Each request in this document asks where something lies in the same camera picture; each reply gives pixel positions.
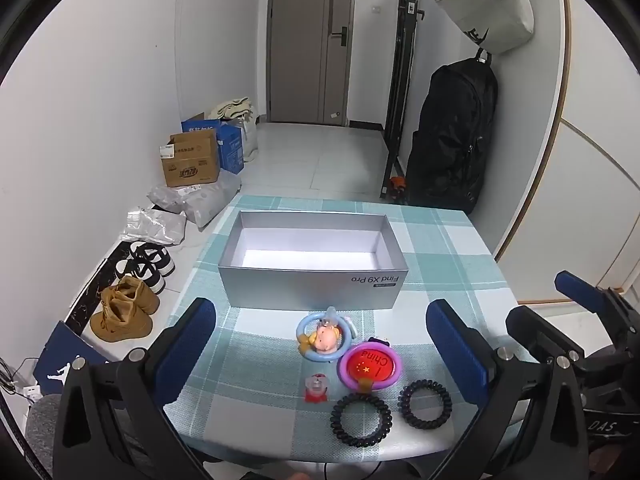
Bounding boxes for silver cardboard box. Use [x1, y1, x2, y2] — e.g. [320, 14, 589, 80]
[217, 211, 410, 311]

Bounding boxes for brown cardboard box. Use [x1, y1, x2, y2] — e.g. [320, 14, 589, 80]
[160, 129, 222, 188]

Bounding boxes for white hanging bag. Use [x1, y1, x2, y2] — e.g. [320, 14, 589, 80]
[427, 0, 535, 55]

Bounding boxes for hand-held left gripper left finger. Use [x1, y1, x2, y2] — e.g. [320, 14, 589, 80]
[52, 297, 236, 480]

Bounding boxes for white cabinet gold trim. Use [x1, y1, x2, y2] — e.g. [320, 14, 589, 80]
[495, 0, 640, 306]

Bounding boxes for blue cardboard box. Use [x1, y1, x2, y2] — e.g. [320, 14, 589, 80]
[181, 118, 245, 175]

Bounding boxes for black and white sneaker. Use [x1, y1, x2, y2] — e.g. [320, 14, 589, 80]
[115, 258, 166, 295]
[129, 241, 176, 277]

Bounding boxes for white tote bag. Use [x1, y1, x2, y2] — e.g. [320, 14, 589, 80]
[207, 97, 258, 163]

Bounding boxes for black backpack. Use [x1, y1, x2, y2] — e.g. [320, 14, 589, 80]
[405, 57, 499, 215]

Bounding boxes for grey plastic parcel bags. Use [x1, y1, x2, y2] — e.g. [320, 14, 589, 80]
[147, 170, 242, 231]

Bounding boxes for blue hair tie pig charm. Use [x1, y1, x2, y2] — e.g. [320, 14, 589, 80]
[296, 306, 358, 363]

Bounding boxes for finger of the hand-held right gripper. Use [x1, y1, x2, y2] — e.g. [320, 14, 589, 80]
[505, 305, 585, 367]
[555, 270, 640, 343]

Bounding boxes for purple hair tie red badge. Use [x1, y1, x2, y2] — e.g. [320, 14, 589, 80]
[337, 337, 403, 393]

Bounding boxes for white plastic parcel bag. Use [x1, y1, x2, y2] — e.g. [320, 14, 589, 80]
[122, 209, 187, 246]

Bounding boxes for teal checked tablecloth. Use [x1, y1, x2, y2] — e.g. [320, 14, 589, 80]
[165, 194, 521, 463]

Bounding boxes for tan suede boot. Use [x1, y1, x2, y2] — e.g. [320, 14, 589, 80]
[102, 276, 161, 316]
[90, 300, 153, 343]

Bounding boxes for black marbled board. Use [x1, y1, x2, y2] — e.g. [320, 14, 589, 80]
[67, 237, 131, 336]

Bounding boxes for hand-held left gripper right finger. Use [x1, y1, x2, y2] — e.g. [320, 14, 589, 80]
[425, 298, 591, 480]

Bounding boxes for dark blue shoe box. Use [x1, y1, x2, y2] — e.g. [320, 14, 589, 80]
[32, 320, 108, 396]

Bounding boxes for black spiral hair tie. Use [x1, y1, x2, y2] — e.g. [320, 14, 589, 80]
[330, 393, 392, 447]
[398, 379, 453, 430]

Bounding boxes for grey door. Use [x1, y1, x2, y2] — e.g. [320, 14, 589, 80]
[267, 0, 356, 126]

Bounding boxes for black folded stand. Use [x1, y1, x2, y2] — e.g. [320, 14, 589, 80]
[380, 0, 426, 201]

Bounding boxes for small red charm hair clip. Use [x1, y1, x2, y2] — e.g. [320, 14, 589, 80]
[303, 374, 329, 404]

